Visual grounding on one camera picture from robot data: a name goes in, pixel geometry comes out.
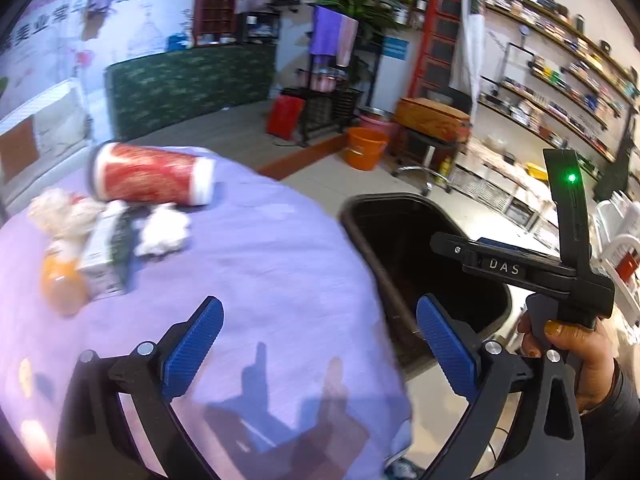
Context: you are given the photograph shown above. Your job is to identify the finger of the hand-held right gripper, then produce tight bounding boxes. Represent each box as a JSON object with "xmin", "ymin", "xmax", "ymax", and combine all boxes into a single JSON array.
[
  {"xmin": 475, "ymin": 236, "xmax": 562, "ymax": 266},
  {"xmin": 431, "ymin": 231, "xmax": 538, "ymax": 283}
]

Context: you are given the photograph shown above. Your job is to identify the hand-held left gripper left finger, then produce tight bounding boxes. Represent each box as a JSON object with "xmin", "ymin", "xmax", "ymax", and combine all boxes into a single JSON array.
[{"xmin": 55, "ymin": 296, "xmax": 224, "ymax": 480}]

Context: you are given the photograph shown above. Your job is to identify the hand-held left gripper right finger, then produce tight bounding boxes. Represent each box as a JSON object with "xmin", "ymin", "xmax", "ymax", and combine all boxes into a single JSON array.
[{"xmin": 416, "ymin": 294, "xmax": 586, "ymax": 480}]

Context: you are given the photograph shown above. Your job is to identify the black trash bin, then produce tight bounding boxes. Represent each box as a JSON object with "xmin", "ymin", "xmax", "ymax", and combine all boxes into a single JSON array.
[{"xmin": 339, "ymin": 192, "xmax": 513, "ymax": 382}]

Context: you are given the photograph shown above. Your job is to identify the white tissue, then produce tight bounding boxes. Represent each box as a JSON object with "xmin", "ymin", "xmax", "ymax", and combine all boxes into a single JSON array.
[{"xmin": 135, "ymin": 203, "xmax": 193, "ymax": 261}]

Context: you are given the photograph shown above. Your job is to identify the small white drink carton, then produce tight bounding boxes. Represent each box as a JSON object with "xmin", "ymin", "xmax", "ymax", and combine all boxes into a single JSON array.
[{"xmin": 77, "ymin": 200, "xmax": 133, "ymax": 301}]

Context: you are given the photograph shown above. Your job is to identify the orange juice bottle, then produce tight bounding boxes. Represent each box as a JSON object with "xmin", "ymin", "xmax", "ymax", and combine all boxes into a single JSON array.
[{"xmin": 39, "ymin": 240, "xmax": 93, "ymax": 314}]

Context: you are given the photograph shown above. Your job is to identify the red patterned cylinder canister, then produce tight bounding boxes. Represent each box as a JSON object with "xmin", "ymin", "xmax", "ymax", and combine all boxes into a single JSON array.
[{"xmin": 87, "ymin": 141, "xmax": 216, "ymax": 207}]

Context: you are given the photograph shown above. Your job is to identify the white red wrapper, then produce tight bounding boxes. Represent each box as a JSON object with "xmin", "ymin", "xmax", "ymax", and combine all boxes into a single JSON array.
[{"xmin": 27, "ymin": 187, "xmax": 106, "ymax": 241}]

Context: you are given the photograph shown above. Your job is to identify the person's right forearm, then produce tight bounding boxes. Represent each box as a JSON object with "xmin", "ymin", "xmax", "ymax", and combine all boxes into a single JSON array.
[{"xmin": 582, "ymin": 357, "xmax": 640, "ymax": 428}]

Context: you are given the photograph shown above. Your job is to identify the person's right hand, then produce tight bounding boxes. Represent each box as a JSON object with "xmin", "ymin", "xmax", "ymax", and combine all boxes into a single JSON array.
[{"xmin": 517, "ymin": 317, "xmax": 621, "ymax": 416}]

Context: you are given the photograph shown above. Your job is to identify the white plastic chairs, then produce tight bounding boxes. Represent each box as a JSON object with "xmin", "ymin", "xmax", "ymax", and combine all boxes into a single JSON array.
[{"xmin": 592, "ymin": 200, "xmax": 640, "ymax": 286}]

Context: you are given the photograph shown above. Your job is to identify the purple floral bedsheet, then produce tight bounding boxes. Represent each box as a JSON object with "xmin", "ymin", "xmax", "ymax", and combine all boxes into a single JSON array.
[{"xmin": 0, "ymin": 145, "xmax": 416, "ymax": 480}]

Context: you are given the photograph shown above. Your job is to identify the orange patterned box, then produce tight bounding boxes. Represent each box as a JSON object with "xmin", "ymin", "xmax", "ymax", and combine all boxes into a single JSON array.
[{"xmin": 392, "ymin": 97, "xmax": 471, "ymax": 146}]

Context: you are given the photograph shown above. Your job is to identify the orange bucket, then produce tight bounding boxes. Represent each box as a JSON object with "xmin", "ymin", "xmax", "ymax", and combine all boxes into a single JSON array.
[{"xmin": 342, "ymin": 127, "xmax": 388, "ymax": 171}]

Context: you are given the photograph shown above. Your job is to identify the pink basin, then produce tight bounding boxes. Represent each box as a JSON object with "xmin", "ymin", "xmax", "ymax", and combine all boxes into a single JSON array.
[{"xmin": 359, "ymin": 109, "xmax": 396, "ymax": 136}]

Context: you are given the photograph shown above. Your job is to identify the black iron rack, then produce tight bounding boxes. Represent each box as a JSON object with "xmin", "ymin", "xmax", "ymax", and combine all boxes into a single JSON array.
[{"xmin": 297, "ymin": 5, "xmax": 382, "ymax": 148}]

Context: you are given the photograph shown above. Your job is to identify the hanging white banner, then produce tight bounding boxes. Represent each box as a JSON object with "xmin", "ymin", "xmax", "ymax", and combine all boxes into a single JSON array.
[{"xmin": 447, "ymin": 0, "xmax": 488, "ymax": 93}]

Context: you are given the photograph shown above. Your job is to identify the red ladder shelf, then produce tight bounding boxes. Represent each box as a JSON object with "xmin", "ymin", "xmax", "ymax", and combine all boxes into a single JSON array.
[{"xmin": 412, "ymin": 0, "xmax": 473, "ymax": 113}]

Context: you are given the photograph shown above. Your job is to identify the red bag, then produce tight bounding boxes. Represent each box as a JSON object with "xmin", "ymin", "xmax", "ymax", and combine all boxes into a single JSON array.
[{"xmin": 265, "ymin": 95, "xmax": 306, "ymax": 141}]

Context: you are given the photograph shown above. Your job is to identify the pink towel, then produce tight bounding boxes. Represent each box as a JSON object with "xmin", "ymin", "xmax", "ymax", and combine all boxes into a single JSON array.
[{"xmin": 336, "ymin": 15, "xmax": 359, "ymax": 68}]

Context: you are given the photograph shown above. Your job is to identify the beige cushion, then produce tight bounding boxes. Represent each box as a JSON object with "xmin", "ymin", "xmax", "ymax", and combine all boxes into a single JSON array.
[{"xmin": 32, "ymin": 105, "xmax": 88, "ymax": 153}]

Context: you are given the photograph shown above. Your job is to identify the green patterned mattress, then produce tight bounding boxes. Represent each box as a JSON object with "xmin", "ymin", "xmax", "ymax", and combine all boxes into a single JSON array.
[{"xmin": 105, "ymin": 42, "xmax": 278, "ymax": 141}]

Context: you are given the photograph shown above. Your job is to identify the purple towel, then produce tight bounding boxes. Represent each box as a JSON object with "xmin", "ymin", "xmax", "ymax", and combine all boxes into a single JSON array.
[{"xmin": 310, "ymin": 6, "xmax": 343, "ymax": 57}]

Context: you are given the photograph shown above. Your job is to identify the orange cushion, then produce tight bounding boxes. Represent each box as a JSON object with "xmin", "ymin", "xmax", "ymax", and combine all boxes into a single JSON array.
[{"xmin": 0, "ymin": 120, "xmax": 39, "ymax": 181}]

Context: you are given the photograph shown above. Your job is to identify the black display box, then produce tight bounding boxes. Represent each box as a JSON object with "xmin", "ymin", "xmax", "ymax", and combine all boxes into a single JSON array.
[{"xmin": 237, "ymin": 10, "xmax": 281, "ymax": 43}]

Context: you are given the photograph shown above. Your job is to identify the red phone booth cabinet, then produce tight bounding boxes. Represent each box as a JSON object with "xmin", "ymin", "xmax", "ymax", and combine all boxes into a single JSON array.
[{"xmin": 192, "ymin": 0, "xmax": 246, "ymax": 47}]

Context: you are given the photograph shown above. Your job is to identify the wall shelves with products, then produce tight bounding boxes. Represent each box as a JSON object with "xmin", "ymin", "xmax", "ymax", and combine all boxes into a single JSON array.
[{"xmin": 475, "ymin": 0, "xmax": 640, "ymax": 171}]

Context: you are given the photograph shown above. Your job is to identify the blue wall sign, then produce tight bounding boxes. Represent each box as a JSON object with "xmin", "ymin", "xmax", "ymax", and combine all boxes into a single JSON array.
[{"xmin": 382, "ymin": 37, "xmax": 408, "ymax": 61}]

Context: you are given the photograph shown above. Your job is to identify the large printed wall poster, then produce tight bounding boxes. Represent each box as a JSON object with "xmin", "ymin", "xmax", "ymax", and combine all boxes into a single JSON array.
[{"xmin": 0, "ymin": 0, "xmax": 201, "ymax": 126}]

